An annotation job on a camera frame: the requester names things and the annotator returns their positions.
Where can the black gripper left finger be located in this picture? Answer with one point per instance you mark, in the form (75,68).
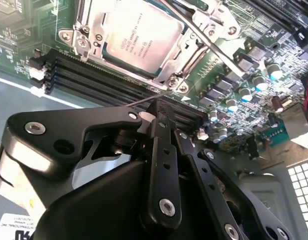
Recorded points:
(69,122)

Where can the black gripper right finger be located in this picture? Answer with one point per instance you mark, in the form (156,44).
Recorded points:
(211,190)

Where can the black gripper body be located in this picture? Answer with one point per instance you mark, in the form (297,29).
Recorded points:
(106,205)

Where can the silver CPU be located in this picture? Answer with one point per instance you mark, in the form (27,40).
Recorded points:
(143,35)

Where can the metal socket cover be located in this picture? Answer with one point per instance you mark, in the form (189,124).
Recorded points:
(172,67)

